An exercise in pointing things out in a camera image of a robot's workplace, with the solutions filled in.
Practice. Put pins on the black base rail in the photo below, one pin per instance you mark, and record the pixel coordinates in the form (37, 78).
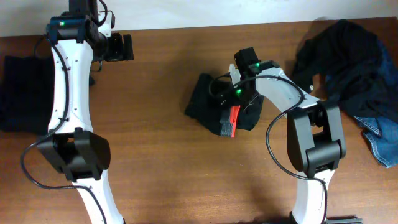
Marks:
(344, 220)

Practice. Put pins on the blue denim jeans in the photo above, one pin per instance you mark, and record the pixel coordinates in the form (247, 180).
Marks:
(379, 137)

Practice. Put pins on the black leggings red waistband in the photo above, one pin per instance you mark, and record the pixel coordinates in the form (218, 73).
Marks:
(220, 120)

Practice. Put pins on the dark navy garment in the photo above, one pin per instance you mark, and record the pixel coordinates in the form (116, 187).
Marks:
(317, 53)

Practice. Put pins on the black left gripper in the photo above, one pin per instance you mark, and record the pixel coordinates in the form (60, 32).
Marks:
(117, 47)

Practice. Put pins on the dark green trousers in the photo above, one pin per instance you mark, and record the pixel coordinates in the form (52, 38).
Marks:
(27, 91)

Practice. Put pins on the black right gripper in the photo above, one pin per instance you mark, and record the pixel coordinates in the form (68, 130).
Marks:
(229, 116)

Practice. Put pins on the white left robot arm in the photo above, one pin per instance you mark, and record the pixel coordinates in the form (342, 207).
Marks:
(79, 37)

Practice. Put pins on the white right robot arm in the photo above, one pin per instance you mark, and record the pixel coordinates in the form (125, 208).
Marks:
(315, 139)

